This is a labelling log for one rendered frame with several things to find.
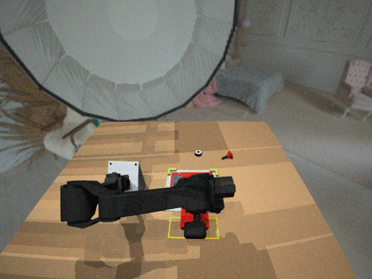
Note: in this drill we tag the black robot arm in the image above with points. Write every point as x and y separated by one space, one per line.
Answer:
198 193

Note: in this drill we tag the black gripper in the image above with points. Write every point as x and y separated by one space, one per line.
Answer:
195 229

